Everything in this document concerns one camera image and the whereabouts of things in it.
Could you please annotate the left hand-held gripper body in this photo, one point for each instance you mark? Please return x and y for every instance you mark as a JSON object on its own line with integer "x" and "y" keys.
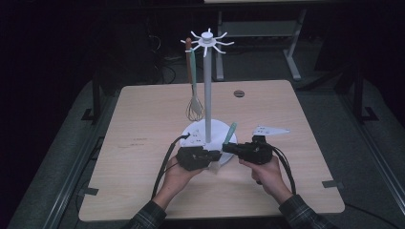
{"x": 191, "y": 157}

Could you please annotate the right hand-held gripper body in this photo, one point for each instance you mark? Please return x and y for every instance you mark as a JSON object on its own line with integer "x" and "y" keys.
{"x": 254, "y": 152}

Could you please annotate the white utensil rack stand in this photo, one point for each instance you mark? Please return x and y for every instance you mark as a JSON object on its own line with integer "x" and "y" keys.
{"x": 207, "y": 79}

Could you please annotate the person's left hand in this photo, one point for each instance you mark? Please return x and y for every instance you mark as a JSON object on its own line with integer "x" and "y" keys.
{"x": 180, "y": 179}

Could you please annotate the person's right hand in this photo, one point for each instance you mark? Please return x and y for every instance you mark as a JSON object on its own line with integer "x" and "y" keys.
{"x": 270, "y": 178}

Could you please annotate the grey round table grommet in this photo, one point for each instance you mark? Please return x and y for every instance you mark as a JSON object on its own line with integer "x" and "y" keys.
{"x": 239, "y": 93}

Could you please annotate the grey tape strip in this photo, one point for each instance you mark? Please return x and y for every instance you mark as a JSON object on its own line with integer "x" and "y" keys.
{"x": 332, "y": 184}
{"x": 87, "y": 191}

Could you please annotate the black metal stand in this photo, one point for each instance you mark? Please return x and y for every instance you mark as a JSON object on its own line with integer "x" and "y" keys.
{"x": 359, "y": 95}
{"x": 96, "y": 98}

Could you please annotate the white desk frame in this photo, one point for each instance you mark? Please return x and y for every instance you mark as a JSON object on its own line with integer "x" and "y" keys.
{"x": 293, "y": 54}

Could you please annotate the metal floor rail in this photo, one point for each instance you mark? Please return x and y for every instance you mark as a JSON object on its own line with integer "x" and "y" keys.
{"x": 76, "y": 171}
{"x": 379, "y": 159}

